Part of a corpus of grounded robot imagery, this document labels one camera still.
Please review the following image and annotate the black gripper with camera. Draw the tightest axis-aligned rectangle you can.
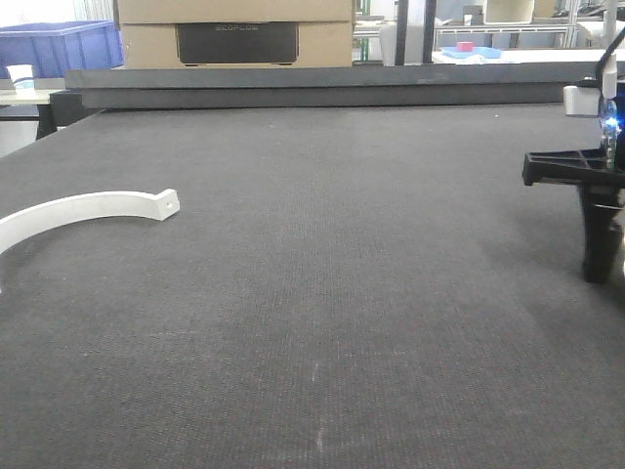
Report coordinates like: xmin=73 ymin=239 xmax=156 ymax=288
xmin=521 ymin=32 xmax=624 ymax=283

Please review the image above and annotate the white curved PVC pipe piece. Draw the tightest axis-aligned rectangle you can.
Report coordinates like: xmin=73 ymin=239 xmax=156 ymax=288
xmin=1 ymin=189 xmax=181 ymax=254

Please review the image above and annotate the black foam board stack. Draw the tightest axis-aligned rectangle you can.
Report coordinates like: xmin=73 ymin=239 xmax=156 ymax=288
xmin=64 ymin=62 xmax=595 ymax=110

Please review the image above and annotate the pink small box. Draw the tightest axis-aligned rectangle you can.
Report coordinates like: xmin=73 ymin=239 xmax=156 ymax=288
xmin=455 ymin=41 xmax=475 ymax=53

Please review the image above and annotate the black vertical pole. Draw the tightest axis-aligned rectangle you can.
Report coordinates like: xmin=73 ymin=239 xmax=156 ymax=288
xmin=395 ymin=0 xmax=409 ymax=66

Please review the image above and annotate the large brown cardboard box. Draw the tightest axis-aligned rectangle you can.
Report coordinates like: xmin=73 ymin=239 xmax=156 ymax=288
xmin=116 ymin=1 xmax=355 ymax=69

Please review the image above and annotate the blue plastic crate on table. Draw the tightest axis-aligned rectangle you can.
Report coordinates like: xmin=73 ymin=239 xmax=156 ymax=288
xmin=1 ymin=21 xmax=124 ymax=79

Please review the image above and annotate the white paper cup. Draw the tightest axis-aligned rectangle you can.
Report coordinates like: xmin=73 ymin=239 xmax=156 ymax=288
xmin=7 ymin=64 xmax=35 ymax=95

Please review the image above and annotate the folding table with black legs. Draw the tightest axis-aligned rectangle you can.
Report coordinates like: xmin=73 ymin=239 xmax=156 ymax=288
xmin=1 ymin=78 xmax=64 ymax=140

